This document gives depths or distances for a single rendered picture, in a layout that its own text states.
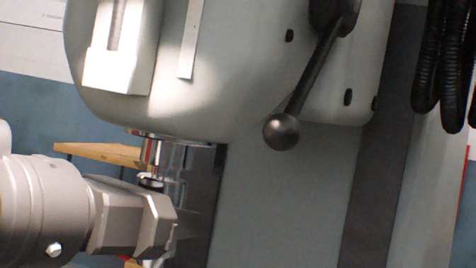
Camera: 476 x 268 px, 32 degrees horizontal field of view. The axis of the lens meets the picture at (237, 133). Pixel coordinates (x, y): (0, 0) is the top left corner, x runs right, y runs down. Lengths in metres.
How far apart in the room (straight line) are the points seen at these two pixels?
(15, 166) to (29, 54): 5.36
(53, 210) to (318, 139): 0.53
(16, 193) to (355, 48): 0.38
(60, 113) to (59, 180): 5.15
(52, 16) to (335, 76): 5.16
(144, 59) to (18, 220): 0.15
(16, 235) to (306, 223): 0.55
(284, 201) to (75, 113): 4.68
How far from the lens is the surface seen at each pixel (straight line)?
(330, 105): 0.81
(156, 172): 0.75
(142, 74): 0.64
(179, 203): 0.74
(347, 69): 0.82
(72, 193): 0.65
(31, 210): 0.63
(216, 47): 0.65
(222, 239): 1.14
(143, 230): 0.69
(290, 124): 0.63
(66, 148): 4.81
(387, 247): 1.07
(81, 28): 0.70
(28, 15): 6.02
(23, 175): 0.63
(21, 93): 5.98
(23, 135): 5.97
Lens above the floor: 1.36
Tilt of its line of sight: 3 degrees down
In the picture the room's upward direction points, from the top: 10 degrees clockwise
